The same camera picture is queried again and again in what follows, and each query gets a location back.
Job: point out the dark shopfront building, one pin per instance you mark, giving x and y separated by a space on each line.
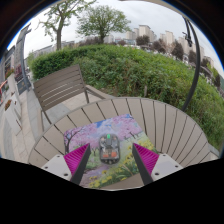
6 63

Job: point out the tall grey sign pillar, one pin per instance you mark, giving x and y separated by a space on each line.
20 56

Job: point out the full green tree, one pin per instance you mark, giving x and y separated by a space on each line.
101 21

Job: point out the transparent grey computer mouse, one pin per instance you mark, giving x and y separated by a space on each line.
109 150

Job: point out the green hedge bank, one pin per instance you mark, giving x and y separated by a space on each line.
133 70

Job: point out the curved dark parasol pole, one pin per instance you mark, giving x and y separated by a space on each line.
195 66

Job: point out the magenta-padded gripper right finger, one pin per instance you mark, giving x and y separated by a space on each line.
146 158

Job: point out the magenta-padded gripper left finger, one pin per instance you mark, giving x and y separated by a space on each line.
76 158

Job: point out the sparse-leaved tree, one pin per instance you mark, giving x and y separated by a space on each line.
59 26

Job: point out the flower landscape print mouse pad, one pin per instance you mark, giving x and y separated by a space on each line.
126 130

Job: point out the white flower planter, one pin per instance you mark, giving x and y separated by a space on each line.
10 115

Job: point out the beige apartment buildings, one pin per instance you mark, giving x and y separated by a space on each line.
168 38

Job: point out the grey slatted garden chair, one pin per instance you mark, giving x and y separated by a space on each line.
60 87

